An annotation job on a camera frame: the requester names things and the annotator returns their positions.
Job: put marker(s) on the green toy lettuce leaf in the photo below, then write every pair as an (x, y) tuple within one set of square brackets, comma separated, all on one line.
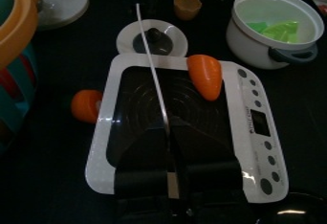
[(279, 30)]

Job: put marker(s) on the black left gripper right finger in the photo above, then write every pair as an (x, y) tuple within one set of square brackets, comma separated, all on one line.
[(208, 161)]

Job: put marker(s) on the orange toy carrot tip piece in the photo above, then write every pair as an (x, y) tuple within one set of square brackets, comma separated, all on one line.
[(206, 76)]

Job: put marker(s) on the white round stand base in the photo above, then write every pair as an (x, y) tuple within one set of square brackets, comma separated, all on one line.
[(61, 1)]

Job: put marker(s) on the small tan toy cup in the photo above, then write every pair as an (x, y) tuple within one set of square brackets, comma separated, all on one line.
[(186, 7)]

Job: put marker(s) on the white toy induction cooktop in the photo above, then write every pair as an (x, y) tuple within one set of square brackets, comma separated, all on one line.
[(255, 132)]

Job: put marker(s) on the white pot lid grey knob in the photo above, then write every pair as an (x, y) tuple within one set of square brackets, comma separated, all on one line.
[(152, 39)]

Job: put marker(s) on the white toy cooking pot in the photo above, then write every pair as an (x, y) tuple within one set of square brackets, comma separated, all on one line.
[(272, 30)]

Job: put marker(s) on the orange toy carrot end piece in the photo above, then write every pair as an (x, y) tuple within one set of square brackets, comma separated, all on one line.
[(85, 106)]

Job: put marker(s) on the glossy black round object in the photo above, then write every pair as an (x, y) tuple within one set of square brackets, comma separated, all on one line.
[(294, 208)]

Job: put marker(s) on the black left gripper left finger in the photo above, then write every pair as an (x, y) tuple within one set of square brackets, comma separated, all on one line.
[(141, 161)]

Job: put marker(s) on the orange and teal toy basket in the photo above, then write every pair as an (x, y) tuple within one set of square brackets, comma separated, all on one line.
[(15, 58)]

